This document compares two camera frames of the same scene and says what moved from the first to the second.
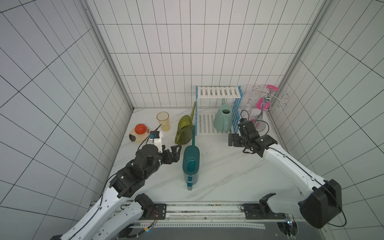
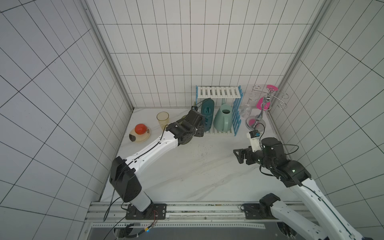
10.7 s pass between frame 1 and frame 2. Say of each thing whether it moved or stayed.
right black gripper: moved
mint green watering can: stayed
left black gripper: moved
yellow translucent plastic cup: stayed
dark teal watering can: moved
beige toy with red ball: stayed
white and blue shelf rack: stayed
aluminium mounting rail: stayed
